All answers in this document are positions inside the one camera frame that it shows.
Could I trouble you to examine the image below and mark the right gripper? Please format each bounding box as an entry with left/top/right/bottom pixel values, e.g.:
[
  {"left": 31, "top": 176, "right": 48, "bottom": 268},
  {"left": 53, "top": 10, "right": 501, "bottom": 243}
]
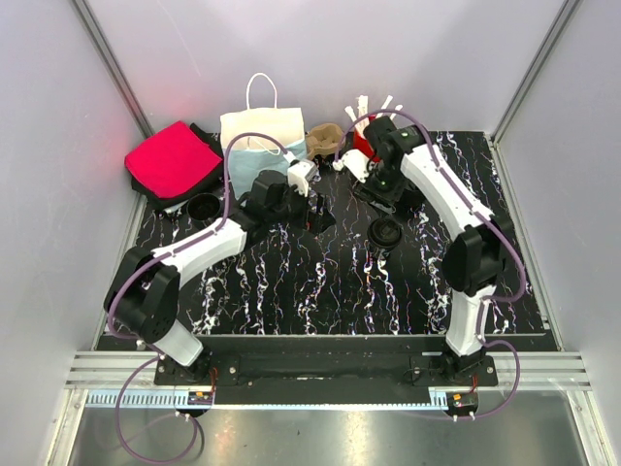
[{"left": 351, "top": 161, "right": 408, "bottom": 220}]

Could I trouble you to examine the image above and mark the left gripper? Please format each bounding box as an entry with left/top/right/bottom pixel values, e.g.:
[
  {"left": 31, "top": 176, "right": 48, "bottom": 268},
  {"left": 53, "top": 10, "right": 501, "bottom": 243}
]
[{"left": 267, "top": 177, "right": 336, "bottom": 236}]

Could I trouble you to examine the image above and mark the brown pulp cup carrier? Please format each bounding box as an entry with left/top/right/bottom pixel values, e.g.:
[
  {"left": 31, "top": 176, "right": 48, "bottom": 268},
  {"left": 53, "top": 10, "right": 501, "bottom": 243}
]
[{"left": 305, "top": 122, "right": 344, "bottom": 159}]

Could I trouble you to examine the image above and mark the light blue paper bag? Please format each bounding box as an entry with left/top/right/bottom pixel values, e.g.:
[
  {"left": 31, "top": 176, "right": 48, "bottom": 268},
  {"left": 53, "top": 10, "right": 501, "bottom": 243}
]
[{"left": 219, "top": 72, "right": 311, "bottom": 200}]

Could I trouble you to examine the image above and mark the black coffee cup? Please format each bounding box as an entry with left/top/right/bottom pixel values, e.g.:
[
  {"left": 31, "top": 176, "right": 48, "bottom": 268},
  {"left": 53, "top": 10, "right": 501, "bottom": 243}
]
[
  {"left": 369, "top": 235, "right": 402, "bottom": 259},
  {"left": 186, "top": 193, "right": 222, "bottom": 221}
]

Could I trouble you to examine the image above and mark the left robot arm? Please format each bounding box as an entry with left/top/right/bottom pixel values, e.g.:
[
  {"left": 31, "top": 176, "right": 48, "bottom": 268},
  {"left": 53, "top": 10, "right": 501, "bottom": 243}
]
[{"left": 104, "top": 170, "right": 336, "bottom": 384}]

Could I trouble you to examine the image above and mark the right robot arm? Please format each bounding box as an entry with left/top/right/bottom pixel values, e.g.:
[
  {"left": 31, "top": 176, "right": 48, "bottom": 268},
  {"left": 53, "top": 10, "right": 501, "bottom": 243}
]
[{"left": 357, "top": 116, "right": 508, "bottom": 385}]

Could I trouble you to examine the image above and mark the red straw cup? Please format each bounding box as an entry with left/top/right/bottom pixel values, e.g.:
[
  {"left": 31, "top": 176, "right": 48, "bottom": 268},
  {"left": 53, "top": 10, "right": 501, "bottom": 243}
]
[{"left": 353, "top": 123, "right": 375, "bottom": 158}]

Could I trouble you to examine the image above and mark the red and black cloth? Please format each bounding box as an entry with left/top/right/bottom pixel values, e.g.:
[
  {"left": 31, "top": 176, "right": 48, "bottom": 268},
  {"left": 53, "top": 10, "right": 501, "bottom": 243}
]
[{"left": 124, "top": 121, "right": 223, "bottom": 211}]

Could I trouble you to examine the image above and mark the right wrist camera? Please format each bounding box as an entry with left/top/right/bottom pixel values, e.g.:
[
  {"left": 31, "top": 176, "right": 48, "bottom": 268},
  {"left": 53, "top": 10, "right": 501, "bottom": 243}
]
[{"left": 333, "top": 149, "right": 375, "bottom": 183}]

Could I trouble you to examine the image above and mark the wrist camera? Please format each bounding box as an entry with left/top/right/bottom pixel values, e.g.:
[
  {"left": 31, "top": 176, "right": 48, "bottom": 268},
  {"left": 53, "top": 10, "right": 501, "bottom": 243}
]
[
  {"left": 287, "top": 159, "right": 317, "bottom": 197},
  {"left": 333, "top": 149, "right": 375, "bottom": 183}
]

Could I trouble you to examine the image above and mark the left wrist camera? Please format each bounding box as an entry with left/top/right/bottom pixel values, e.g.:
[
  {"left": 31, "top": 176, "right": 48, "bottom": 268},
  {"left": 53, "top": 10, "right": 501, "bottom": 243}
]
[{"left": 287, "top": 159, "right": 317, "bottom": 197}]

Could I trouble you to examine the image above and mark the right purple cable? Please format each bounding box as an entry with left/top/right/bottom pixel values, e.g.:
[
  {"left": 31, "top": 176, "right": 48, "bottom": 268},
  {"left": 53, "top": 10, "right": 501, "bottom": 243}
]
[{"left": 334, "top": 110, "right": 528, "bottom": 421}]

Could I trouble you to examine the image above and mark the purple cable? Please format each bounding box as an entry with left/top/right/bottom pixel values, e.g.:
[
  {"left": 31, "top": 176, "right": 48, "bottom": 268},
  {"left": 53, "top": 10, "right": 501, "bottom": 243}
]
[
  {"left": 106, "top": 131, "right": 297, "bottom": 460},
  {"left": 334, "top": 110, "right": 528, "bottom": 421}
]

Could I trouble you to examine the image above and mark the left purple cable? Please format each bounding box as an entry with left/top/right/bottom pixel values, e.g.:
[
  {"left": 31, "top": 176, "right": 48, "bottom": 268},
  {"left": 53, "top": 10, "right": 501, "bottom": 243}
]
[{"left": 106, "top": 131, "right": 297, "bottom": 460}]

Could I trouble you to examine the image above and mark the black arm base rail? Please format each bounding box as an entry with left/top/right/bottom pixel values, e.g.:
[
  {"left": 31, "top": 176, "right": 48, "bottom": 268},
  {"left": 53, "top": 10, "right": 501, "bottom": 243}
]
[{"left": 154, "top": 335, "right": 499, "bottom": 408}]

